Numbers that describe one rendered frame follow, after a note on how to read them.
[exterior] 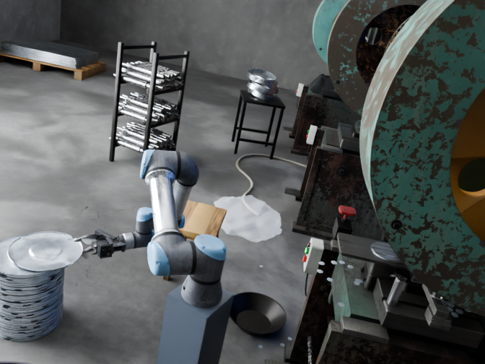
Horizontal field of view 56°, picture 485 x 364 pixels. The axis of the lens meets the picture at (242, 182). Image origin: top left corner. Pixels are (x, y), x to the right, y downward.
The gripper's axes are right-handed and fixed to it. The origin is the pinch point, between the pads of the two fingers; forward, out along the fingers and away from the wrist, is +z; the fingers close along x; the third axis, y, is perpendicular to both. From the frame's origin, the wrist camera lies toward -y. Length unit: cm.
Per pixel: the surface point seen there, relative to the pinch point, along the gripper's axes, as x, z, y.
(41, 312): 20.4, 16.5, 14.1
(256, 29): -53, -413, -483
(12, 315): 20.8, 26.9, 12.1
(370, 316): -30, -61, 106
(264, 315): 34, -86, 37
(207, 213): 1, -74, -15
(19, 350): 34.0, 25.5, 18.3
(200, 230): 1, -61, 1
